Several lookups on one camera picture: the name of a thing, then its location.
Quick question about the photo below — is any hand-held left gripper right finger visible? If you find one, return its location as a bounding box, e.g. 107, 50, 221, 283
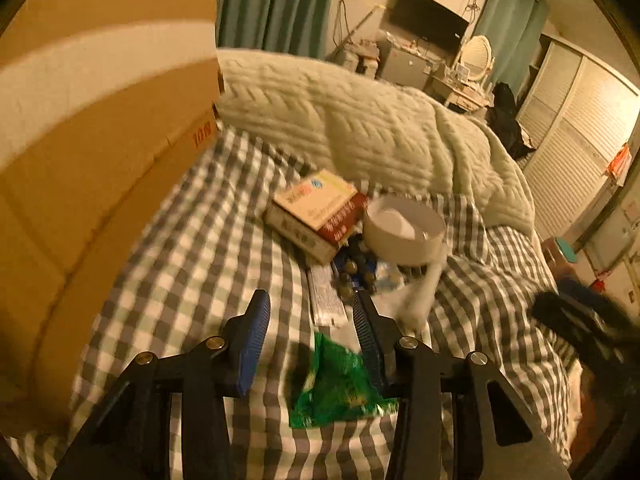
351, 290, 571, 480

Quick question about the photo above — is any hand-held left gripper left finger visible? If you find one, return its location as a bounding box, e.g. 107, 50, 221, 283
50, 289, 272, 480

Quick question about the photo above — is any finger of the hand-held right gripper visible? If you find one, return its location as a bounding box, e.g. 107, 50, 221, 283
531, 291, 622, 349

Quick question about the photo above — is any green snack packet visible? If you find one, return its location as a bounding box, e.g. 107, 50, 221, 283
289, 332, 398, 428

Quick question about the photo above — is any large cardboard box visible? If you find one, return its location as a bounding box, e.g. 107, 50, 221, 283
0, 0, 226, 436

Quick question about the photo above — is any jar with teal lid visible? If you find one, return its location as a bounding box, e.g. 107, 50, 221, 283
542, 237, 578, 273

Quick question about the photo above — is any blue packet with round candies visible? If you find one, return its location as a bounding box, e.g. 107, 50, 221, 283
335, 240, 386, 293

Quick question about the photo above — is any grey white checked bed sheet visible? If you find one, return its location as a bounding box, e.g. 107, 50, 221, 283
0, 125, 586, 480

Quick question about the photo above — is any white round container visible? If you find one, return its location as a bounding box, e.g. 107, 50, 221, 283
362, 196, 447, 267

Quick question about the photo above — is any white red medicine box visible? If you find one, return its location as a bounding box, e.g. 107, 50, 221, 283
263, 169, 370, 265

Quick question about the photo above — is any white louvred wardrobe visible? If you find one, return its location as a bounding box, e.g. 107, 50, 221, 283
515, 35, 640, 241

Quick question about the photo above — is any dark hanging clothing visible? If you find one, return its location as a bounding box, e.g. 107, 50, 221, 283
487, 82, 536, 161

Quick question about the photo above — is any white knitted blanket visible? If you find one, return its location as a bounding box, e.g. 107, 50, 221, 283
216, 49, 537, 236

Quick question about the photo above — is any white dressing table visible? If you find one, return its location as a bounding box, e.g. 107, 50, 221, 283
425, 67, 496, 113

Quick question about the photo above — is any white oval vanity mirror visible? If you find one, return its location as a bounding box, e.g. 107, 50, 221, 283
457, 35, 496, 83

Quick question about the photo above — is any grey cabinet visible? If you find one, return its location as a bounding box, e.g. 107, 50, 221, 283
377, 40, 436, 86

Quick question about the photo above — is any teal window curtain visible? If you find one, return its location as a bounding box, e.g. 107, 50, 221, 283
472, 0, 551, 86
87, 0, 341, 58

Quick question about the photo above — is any black flat television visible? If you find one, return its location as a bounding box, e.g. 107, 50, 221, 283
390, 0, 471, 56

